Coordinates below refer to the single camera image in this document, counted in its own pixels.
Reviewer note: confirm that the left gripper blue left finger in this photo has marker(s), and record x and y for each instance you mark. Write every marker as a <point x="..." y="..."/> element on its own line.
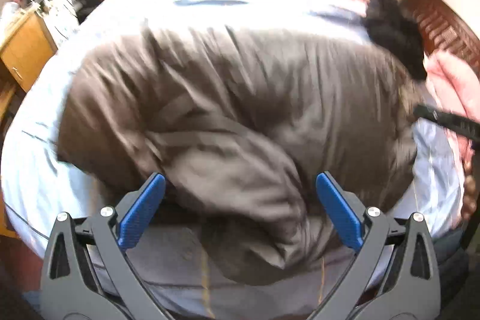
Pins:
<point x="136" y="209"/>

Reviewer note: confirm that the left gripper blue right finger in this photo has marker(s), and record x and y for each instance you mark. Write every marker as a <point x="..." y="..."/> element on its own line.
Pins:
<point x="345" y="220"/>

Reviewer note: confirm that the brown down jacket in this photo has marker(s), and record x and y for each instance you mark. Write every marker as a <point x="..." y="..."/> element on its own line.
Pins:
<point x="240" y="121"/>

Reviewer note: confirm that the person right hand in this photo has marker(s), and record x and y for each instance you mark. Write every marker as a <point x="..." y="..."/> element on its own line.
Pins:
<point x="471" y="194"/>

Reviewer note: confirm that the pink folded quilt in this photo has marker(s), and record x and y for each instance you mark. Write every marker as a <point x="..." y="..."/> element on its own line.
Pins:
<point x="453" y="83"/>

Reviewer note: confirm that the dark wooden headboard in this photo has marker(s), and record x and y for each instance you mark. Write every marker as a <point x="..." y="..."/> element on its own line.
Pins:
<point x="441" y="28"/>

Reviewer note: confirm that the black down jacket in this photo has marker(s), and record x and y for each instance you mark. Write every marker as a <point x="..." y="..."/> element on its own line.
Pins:
<point x="390" y="27"/>

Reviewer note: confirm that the yellow wooden cabinet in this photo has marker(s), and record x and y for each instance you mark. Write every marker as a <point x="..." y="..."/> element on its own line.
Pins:
<point x="27" y="47"/>

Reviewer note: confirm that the white floral small cabinet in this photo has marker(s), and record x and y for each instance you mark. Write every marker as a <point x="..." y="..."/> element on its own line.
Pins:
<point x="60" y="19"/>

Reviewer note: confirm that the blue plaid bed sheet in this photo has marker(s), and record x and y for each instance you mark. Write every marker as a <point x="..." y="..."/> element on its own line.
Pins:
<point x="170" y="257"/>

